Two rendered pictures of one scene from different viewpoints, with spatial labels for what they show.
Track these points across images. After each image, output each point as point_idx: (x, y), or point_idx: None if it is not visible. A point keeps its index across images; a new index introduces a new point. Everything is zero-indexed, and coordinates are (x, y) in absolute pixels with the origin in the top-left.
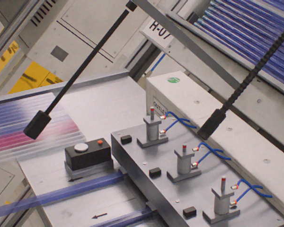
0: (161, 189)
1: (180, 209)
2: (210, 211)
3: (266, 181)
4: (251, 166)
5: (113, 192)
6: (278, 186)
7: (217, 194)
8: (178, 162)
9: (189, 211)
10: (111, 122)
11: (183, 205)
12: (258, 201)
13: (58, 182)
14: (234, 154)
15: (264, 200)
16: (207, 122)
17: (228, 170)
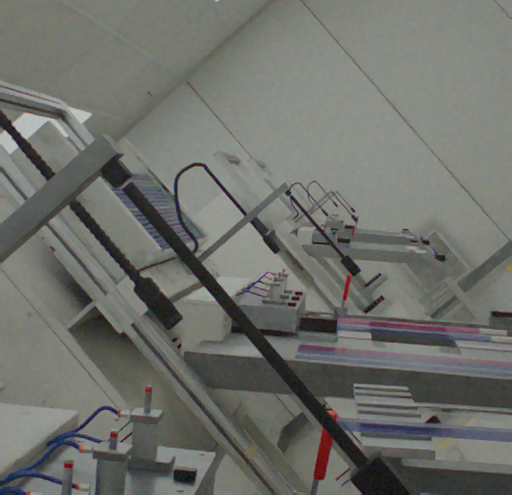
0: None
1: (191, 484)
2: (161, 458)
3: (38, 434)
4: (16, 448)
5: None
6: (36, 428)
7: (161, 415)
8: (126, 473)
9: (189, 467)
10: None
11: (178, 485)
12: (68, 456)
13: None
14: (3, 463)
15: (57, 454)
16: (167, 297)
17: (27, 487)
